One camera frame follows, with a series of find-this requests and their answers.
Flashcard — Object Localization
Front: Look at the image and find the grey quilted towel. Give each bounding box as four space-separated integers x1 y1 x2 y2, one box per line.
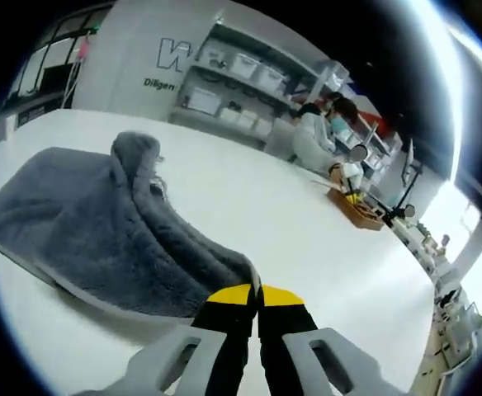
0 130 263 319

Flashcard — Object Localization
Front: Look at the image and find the wooden tray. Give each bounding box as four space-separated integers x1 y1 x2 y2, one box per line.
326 187 386 232

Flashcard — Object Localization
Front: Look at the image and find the group of white storage boxes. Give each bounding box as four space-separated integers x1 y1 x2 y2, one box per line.
187 53 286 137

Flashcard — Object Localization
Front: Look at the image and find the grey metal shelving unit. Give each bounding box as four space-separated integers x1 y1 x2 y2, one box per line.
168 18 405 178

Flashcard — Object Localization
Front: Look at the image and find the grey cabinet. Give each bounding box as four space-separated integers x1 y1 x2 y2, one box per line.
0 102 56 139

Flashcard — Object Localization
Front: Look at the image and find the black monitor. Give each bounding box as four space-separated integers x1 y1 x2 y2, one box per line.
40 64 77 90

